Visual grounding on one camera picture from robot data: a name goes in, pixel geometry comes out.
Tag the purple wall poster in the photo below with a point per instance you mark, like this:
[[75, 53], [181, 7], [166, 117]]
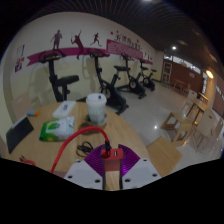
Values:
[[19, 64]]

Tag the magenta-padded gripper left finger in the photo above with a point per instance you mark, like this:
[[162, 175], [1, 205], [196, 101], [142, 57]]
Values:
[[85, 173]]

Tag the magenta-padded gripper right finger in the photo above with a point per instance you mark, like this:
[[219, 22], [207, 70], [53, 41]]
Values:
[[141, 171]]

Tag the red charger block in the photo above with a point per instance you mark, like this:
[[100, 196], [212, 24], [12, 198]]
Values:
[[112, 161]]

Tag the orange and blue marker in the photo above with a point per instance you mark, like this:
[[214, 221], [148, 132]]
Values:
[[33, 113]]

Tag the green wet wipes pack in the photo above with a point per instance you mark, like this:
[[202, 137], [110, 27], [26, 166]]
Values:
[[56, 129]]

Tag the white plastic cup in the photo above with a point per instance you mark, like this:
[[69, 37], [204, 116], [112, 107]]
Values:
[[96, 108]]

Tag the white tissue pack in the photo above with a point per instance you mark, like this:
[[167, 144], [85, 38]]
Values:
[[64, 109]]

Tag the black flat tablet case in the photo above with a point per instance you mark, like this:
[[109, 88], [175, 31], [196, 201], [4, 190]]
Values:
[[19, 133]]

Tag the black exercise bikes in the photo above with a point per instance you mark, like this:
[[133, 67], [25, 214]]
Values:
[[111, 90]]

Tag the ceiling lights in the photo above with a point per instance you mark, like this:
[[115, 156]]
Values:
[[209, 74]]

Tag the round brown coaster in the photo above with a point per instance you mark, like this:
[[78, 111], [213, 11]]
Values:
[[87, 124]]

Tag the white wall poster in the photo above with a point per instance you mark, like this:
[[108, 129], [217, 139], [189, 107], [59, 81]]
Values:
[[21, 50]]

